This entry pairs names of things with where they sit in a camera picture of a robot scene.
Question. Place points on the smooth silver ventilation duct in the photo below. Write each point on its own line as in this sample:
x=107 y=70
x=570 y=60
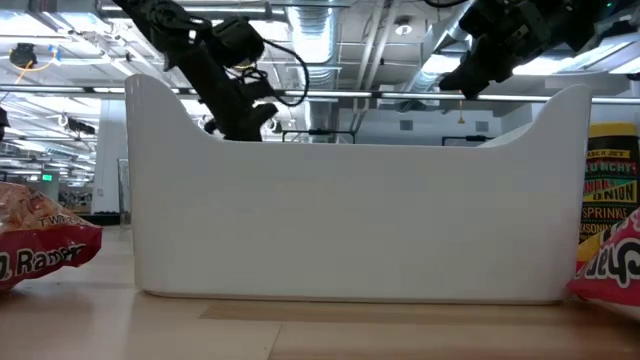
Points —
x=440 y=45

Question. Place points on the black aluminium table frame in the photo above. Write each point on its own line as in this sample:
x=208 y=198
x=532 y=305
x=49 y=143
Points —
x=100 y=219

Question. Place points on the ribbed silver ventilation duct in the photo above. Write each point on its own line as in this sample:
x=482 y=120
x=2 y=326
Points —
x=315 y=45

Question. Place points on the red yellow ramen packet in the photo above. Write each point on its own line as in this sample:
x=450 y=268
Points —
x=615 y=270

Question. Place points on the black ceiling device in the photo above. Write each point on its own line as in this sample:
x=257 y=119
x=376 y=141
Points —
x=80 y=126

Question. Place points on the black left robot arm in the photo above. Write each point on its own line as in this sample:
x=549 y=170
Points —
x=155 y=25

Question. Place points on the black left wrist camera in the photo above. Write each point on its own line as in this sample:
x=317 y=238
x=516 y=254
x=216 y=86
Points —
x=240 y=42

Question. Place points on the red orange ramen packet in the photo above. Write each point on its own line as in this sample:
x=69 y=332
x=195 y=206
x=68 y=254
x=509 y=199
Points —
x=45 y=250

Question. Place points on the white plastic bin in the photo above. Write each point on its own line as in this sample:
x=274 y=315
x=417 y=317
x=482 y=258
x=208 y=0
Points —
x=350 y=225

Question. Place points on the yellow-lid seasoning jar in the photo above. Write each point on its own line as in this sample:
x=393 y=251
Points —
x=612 y=195

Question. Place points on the green exit sign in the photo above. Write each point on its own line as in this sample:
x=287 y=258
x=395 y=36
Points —
x=46 y=177

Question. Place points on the horizontal LED light bar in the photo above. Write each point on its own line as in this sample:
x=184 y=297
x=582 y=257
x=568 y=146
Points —
x=350 y=94

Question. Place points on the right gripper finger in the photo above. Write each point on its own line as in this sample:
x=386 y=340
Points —
x=475 y=75

